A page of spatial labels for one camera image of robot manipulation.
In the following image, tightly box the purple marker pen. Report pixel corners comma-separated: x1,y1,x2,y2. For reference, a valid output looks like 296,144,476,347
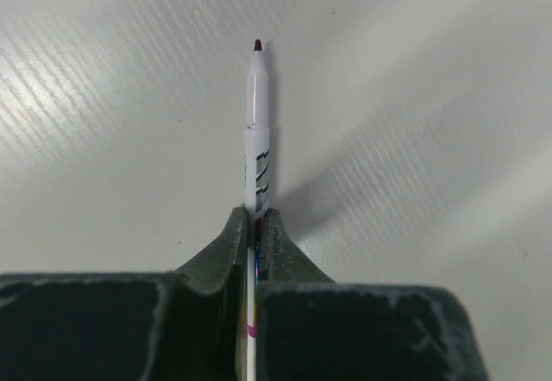
241,39,271,380

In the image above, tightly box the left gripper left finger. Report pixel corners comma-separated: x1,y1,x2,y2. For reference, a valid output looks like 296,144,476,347
1,207,248,380

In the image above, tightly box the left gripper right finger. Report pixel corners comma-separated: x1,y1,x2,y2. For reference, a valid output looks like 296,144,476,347
255,209,489,380

